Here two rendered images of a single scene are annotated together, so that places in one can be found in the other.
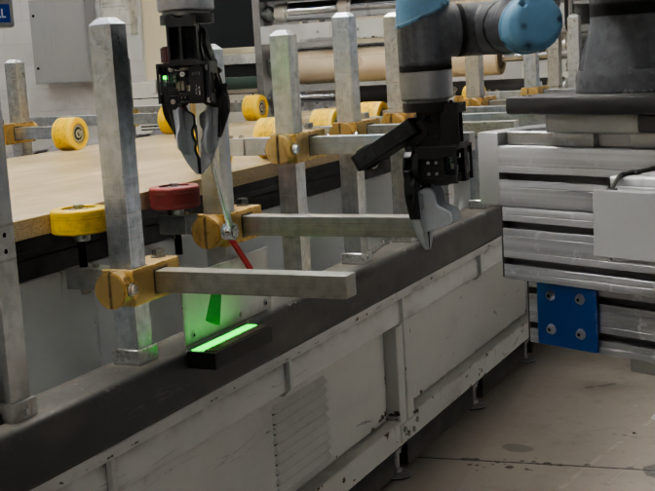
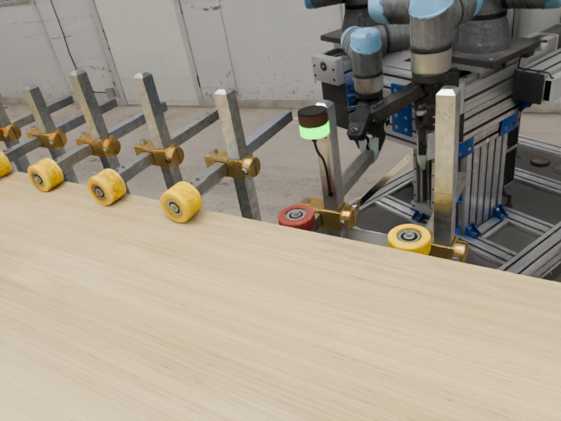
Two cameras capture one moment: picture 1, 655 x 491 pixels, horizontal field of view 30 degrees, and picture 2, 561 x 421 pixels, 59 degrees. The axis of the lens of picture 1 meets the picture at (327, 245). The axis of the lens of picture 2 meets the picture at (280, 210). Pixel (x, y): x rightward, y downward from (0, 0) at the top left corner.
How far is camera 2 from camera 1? 216 cm
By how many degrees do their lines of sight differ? 77
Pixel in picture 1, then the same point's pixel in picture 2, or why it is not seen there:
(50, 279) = not seen: hidden behind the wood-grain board
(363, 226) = (362, 168)
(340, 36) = (151, 89)
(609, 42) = (504, 27)
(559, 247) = (482, 117)
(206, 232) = (353, 217)
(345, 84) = (162, 121)
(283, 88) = (239, 127)
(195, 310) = not seen: hidden behind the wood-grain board
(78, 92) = not seen: outside the picture
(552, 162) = (483, 84)
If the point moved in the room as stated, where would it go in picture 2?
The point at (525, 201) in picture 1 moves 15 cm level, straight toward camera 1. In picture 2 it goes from (473, 105) to (532, 103)
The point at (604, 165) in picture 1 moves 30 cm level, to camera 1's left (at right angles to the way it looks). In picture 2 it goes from (499, 77) to (536, 117)
